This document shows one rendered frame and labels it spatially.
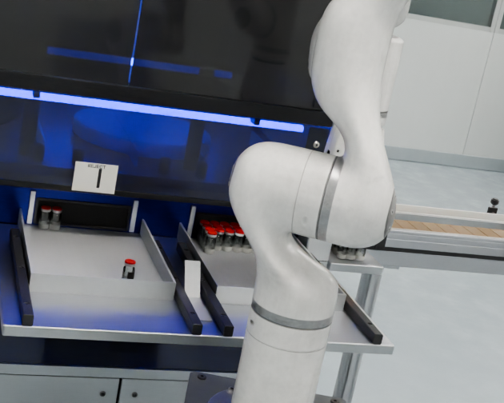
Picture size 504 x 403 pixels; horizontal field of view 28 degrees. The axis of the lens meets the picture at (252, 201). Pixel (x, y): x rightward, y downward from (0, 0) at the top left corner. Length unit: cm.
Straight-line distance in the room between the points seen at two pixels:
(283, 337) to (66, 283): 52
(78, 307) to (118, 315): 7
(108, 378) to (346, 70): 107
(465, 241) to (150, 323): 98
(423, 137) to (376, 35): 615
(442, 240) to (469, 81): 517
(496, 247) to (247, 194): 123
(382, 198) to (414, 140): 613
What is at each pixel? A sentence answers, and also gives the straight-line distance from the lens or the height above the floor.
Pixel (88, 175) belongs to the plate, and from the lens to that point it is 201.
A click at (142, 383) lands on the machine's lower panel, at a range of 222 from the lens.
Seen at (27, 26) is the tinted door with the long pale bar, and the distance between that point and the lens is 194.
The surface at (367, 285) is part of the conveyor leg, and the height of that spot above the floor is 77.
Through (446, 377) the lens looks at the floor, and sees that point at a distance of 401.
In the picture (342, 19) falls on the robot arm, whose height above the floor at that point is 147.
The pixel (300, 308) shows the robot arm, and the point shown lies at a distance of 140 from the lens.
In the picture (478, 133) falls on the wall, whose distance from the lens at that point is 770.
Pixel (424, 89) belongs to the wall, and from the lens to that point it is 741.
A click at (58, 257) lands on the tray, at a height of 88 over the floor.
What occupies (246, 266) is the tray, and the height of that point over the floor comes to 88.
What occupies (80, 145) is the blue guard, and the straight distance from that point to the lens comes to 199.
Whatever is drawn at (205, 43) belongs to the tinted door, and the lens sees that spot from 200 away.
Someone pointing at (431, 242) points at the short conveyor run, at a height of 91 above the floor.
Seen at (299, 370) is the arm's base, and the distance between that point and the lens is 144.
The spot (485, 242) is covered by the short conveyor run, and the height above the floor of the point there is 92.
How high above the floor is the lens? 160
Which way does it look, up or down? 16 degrees down
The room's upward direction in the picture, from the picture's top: 11 degrees clockwise
